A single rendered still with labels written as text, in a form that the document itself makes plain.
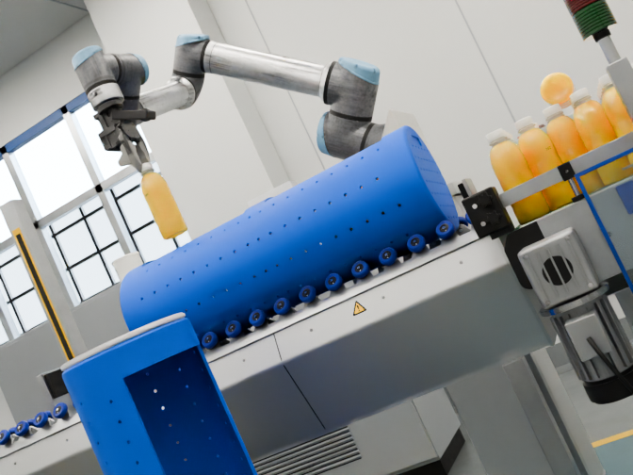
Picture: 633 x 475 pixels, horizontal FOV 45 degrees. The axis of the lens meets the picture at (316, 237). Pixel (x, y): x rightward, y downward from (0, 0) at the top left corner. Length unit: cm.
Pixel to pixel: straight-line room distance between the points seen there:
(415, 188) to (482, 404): 101
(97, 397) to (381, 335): 66
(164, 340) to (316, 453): 222
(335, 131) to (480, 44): 211
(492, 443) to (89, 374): 143
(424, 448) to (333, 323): 177
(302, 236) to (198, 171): 305
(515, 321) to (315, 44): 335
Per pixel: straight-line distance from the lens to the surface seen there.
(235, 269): 192
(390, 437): 358
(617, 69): 150
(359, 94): 262
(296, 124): 490
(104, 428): 161
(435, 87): 465
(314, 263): 186
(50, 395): 241
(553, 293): 152
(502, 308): 178
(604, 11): 151
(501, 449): 260
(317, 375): 191
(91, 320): 417
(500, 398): 255
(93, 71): 221
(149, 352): 157
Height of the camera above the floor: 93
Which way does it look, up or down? 4 degrees up
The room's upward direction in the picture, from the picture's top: 25 degrees counter-clockwise
